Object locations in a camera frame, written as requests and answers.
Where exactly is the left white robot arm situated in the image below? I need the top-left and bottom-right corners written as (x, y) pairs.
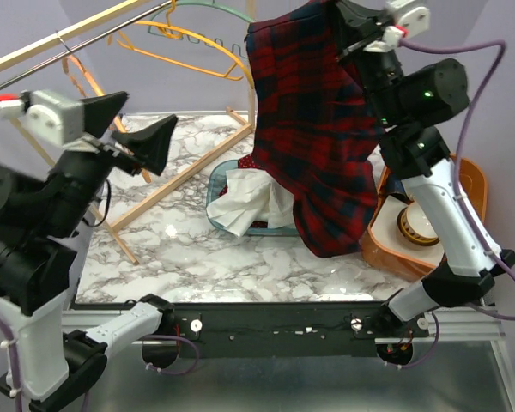
top-left (0, 90), bottom-right (178, 411)

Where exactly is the white shirt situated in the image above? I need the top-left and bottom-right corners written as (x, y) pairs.
top-left (206, 168), bottom-right (295, 237)

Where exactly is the wooden hanger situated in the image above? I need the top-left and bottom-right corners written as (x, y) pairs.
top-left (55, 32), bottom-right (154, 184)

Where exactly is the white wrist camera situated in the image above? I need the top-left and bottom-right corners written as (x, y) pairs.
top-left (0, 90), bottom-right (86, 148)
top-left (364, 0), bottom-right (431, 53)

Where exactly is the red polka dot skirt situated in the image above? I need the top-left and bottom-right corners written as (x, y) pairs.
top-left (219, 154), bottom-right (268, 228)

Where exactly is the wooden clothes rack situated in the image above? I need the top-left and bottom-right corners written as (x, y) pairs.
top-left (0, 0), bottom-right (258, 265)

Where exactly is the blue transparent plastic tray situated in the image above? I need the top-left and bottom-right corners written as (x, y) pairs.
top-left (205, 160), bottom-right (300, 237)

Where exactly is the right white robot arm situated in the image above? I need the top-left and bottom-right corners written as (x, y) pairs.
top-left (328, 1), bottom-right (515, 336)

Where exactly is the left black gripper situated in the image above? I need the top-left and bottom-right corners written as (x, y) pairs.
top-left (39, 88), bottom-right (179, 236)

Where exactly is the yellow rimmed white bowl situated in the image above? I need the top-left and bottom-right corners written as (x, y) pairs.
top-left (397, 202), bottom-right (439, 247)

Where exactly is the black mounting rail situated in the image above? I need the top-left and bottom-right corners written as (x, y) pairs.
top-left (169, 301), bottom-right (428, 359)

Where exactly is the green wire hanger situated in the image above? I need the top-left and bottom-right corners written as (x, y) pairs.
top-left (142, 1), bottom-right (256, 61)

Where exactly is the orange plastic bin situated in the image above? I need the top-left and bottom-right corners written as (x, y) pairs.
top-left (360, 157), bottom-right (489, 282)

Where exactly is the white square plate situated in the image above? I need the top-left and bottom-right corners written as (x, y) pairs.
top-left (371, 196), bottom-right (444, 267)

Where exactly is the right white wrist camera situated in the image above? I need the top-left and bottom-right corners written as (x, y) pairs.
top-left (364, 0), bottom-right (431, 53)

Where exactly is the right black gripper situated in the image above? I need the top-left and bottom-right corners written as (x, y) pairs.
top-left (330, 0), bottom-right (408, 128)

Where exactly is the yellow plastic hanger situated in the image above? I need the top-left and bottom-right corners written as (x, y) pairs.
top-left (107, 1), bottom-right (252, 86)

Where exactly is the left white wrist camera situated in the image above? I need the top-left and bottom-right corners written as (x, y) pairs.
top-left (0, 90), bottom-right (86, 148)

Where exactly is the red plaid shirt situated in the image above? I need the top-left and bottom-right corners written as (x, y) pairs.
top-left (245, 1), bottom-right (383, 258)

